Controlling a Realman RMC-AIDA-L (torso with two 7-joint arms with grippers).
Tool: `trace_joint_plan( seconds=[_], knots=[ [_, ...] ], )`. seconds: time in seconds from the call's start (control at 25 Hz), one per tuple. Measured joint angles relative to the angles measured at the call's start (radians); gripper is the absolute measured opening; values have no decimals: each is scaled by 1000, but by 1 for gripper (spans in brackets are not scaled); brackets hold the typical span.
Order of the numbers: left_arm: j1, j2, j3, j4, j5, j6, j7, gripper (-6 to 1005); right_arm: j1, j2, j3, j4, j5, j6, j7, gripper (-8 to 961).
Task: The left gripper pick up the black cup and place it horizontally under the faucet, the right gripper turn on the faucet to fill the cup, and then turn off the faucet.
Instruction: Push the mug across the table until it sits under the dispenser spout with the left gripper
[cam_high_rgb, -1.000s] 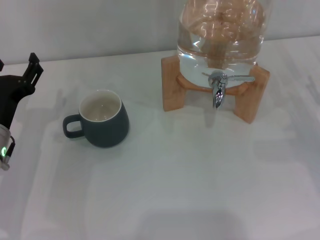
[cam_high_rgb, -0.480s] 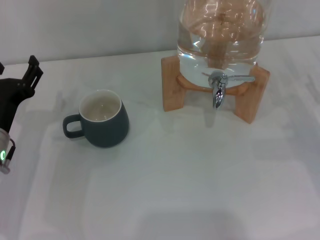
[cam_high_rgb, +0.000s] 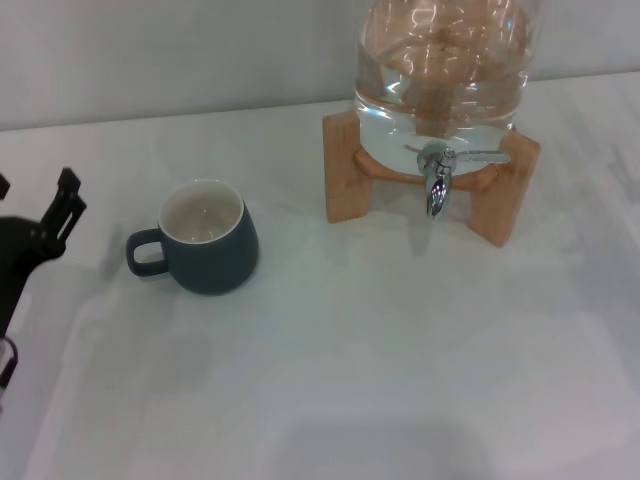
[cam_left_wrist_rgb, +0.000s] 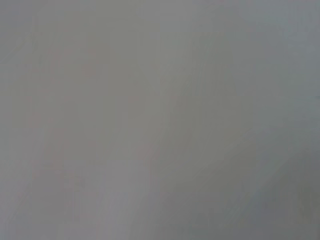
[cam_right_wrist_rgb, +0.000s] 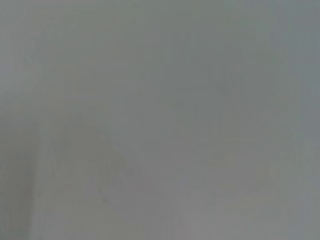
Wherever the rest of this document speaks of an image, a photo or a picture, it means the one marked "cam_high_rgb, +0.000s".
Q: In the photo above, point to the chrome faucet tap with lever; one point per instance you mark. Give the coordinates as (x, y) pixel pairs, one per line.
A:
(437, 192)

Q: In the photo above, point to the wooden dispenser stand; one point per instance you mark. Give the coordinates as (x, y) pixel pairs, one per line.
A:
(342, 170)

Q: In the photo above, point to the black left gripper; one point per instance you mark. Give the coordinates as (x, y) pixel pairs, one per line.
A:
(15, 250)

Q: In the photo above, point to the clear glass water dispenser jar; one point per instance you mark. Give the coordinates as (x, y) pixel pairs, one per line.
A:
(435, 75)

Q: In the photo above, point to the dark teal ceramic mug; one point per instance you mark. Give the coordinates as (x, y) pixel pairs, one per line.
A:
(215, 265)

